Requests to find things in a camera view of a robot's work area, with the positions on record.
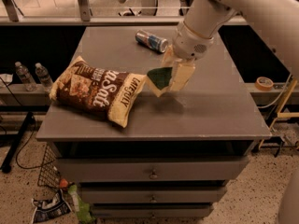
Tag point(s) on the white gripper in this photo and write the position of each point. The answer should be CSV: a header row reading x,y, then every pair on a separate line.
x,y
191,43

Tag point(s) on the green and yellow sponge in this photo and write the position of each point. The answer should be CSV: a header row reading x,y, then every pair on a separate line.
x,y
158,80

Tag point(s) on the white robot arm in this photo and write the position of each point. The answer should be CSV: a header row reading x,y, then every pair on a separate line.
x,y
276,22

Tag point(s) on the brown sea salt chip bag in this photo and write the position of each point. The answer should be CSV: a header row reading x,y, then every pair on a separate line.
x,y
98,91

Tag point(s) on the crumpled dark snack bag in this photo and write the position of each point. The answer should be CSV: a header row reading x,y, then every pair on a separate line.
x,y
46,210

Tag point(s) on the blue silver drink can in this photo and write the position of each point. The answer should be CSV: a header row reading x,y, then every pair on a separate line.
x,y
151,41

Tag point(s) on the roll of tan tape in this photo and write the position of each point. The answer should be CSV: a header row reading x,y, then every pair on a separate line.
x,y
264,84

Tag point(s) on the grey drawer cabinet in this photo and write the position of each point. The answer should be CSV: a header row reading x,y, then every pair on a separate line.
x,y
213,116

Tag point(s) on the right clear water bottle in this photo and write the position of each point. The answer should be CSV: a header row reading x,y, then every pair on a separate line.
x,y
44,77

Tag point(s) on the clear water bottle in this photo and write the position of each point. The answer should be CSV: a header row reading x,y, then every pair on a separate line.
x,y
25,76
44,77

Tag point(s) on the top grey drawer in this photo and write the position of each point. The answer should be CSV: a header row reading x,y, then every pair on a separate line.
x,y
143,170

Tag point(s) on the grey drawer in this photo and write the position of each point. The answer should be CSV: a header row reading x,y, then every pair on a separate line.
x,y
143,170
153,195
148,211

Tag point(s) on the left clear water bottle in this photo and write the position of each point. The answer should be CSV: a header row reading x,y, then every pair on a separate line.
x,y
25,76

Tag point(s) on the middle grey drawer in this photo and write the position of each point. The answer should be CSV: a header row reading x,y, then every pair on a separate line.
x,y
153,195

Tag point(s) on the small orange object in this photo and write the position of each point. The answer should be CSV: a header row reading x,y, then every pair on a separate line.
x,y
63,183

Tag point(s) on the bottom grey drawer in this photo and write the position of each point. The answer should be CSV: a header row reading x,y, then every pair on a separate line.
x,y
148,211

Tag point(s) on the green plastic bottle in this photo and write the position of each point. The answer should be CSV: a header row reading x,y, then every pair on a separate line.
x,y
82,209

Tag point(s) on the black stand leg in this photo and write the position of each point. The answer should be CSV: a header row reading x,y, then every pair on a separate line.
x,y
16,138

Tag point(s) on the black wire basket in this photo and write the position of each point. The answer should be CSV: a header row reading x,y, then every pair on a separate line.
x,y
49,176

